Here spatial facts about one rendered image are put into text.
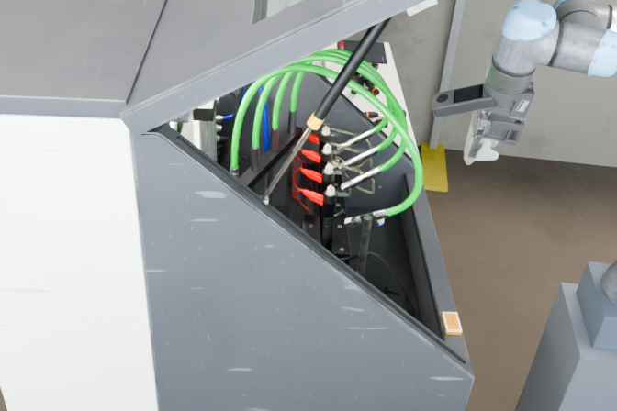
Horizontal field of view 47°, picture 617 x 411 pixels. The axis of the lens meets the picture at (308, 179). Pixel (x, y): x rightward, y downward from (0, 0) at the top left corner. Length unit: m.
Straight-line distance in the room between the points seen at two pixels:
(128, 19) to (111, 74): 0.20
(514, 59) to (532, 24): 0.07
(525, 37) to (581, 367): 0.82
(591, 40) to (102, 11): 0.80
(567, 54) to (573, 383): 0.83
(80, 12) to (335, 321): 0.67
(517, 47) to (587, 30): 0.11
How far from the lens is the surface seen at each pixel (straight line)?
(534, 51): 1.21
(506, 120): 1.32
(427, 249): 1.61
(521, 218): 3.42
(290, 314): 1.21
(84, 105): 1.00
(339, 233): 1.57
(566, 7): 1.34
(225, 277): 1.15
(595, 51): 1.23
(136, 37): 1.16
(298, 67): 1.26
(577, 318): 1.79
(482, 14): 3.48
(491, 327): 2.84
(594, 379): 1.76
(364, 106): 2.05
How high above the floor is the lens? 1.97
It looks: 35 degrees down
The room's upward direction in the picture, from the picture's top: 4 degrees clockwise
